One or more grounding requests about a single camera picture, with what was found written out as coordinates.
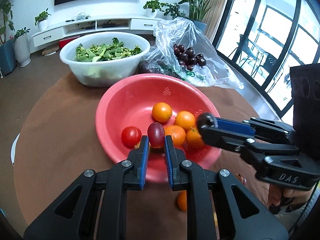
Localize glossy dark plum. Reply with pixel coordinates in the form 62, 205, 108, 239
196, 112, 218, 132

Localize clear plastic bag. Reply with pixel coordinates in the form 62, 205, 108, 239
139, 17, 244, 89

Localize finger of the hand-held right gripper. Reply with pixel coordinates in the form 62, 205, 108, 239
199, 127, 320, 189
217, 117, 296, 143

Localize red plastic basin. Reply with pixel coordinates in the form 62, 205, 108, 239
95, 74, 222, 182

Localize beige curtain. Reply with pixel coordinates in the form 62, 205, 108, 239
204, 0, 233, 43

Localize green leafy vegetables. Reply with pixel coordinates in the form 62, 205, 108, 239
74, 37, 142, 62

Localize person's right hand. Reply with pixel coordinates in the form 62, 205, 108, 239
268, 183, 313, 207

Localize black outdoor chair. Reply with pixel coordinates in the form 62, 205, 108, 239
231, 34, 262, 63
260, 51, 283, 78

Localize red tomato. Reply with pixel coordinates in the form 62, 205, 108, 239
121, 126, 142, 148

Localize white plastic basin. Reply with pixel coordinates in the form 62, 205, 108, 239
59, 32, 151, 87

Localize small plant in white pot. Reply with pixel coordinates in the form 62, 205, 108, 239
34, 8, 52, 31

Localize large plant in blue pot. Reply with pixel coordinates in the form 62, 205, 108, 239
177, 0, 236, 30

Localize heap of dark plums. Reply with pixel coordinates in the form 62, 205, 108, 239
173, 44, 207, 71

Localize white curved object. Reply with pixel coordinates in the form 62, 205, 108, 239
10, 133, 20, 167

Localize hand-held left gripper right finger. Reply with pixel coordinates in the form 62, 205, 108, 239
164, 135, 289, 240

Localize round wooden board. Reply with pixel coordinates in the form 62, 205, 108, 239
42, 46, 60, 56

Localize plant in white ribbed pot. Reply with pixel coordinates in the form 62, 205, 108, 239
13, 27, 32, 67

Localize leafy plant in white pot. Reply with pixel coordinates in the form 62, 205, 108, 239
143, 0, 163, 18

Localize white television cabinet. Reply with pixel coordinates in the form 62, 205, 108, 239
31, 17, 163, 48

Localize tall plant in blue pot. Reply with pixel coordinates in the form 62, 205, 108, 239
0, 1, 17, 77

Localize reddish purple plum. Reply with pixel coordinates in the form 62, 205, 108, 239
147, 122, 165, 149

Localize dark purple vegetable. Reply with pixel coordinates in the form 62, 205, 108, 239
139, 59, 175, 77

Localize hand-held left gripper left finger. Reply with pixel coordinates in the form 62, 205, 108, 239
24, 135, 150, 240

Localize black window frame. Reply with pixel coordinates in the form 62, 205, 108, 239
212, 0, 320, 120

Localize bushy dark green plant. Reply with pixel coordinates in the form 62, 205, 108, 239
162, 2, 187, 19

